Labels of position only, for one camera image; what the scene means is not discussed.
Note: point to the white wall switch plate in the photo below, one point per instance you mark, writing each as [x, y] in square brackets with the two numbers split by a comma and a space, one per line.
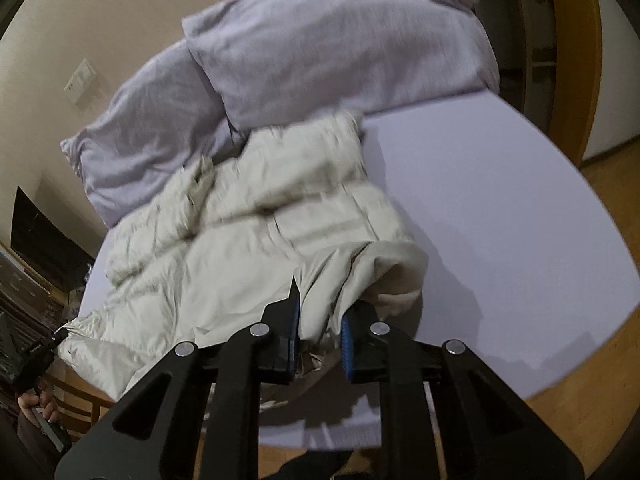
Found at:
[80, 81]

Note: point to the large lavender pillow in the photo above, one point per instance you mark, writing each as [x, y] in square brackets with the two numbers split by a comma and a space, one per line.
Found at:
[340, 50]

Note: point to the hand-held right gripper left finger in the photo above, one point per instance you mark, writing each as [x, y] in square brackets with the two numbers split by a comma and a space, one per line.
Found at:
[294, 321]

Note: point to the wooden chair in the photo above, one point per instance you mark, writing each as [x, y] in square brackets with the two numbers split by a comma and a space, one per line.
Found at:
[80, 405]

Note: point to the wooden door frame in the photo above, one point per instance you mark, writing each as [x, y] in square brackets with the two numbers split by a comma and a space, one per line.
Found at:
[594, 60]

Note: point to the black screen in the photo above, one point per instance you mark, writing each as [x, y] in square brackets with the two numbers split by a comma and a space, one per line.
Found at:
[40, 240]

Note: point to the bed with lavender sheet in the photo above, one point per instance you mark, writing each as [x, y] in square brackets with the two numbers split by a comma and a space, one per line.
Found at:
[490, 240]

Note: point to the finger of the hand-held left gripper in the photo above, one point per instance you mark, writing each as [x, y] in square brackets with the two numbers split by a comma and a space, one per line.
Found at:
[60, 336]

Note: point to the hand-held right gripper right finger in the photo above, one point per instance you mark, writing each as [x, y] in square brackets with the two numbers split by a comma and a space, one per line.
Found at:
[348, 346]

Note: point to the cream puffer jacket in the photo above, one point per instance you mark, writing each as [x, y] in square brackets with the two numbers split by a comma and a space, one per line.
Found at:
[240, 260]

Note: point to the small lavender pillow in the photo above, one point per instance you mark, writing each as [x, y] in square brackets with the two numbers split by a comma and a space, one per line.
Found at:
[150, 135]

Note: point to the person's left hand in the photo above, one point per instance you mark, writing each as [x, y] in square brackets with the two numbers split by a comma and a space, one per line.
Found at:
[34, 402]

